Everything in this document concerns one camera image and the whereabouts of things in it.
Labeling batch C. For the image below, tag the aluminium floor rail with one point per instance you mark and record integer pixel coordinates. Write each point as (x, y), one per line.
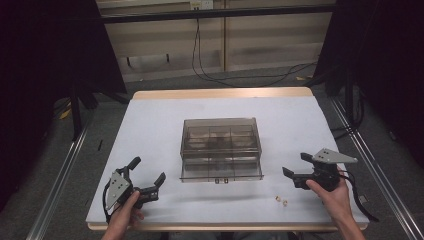
(56, 186)
(380, 166)

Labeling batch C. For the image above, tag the person's right hand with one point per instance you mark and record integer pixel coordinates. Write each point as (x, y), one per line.
(331, 198)

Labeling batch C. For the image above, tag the wooden table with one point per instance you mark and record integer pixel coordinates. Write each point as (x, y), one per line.
(222, 93)

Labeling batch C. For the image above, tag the small white object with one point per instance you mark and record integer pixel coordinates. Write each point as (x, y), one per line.
(285, 202)

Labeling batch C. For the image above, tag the person's left hand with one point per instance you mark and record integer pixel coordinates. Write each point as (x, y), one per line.
(127, 213)

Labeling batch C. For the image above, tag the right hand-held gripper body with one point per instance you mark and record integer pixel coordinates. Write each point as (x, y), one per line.
(324, 170)

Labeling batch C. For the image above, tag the white table mat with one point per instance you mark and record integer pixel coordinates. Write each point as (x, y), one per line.
(213, 186)

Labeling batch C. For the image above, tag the black horizontal bar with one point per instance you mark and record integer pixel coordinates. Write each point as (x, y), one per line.
(213, 14)

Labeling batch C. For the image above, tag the white wall socket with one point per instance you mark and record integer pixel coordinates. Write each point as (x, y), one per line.
(201, 4)

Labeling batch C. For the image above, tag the smoky transparent plastic organizer box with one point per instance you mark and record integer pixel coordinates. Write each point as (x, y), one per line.
(220, 149)

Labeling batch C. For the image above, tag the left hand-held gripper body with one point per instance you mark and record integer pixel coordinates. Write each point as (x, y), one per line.
(120, 190)

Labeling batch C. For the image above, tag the black curtain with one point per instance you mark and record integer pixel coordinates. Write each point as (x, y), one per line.
(46, 66)
(383, 60)

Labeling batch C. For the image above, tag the black metal stand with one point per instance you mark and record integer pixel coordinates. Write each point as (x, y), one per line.
(76, 113)
(348, 96)

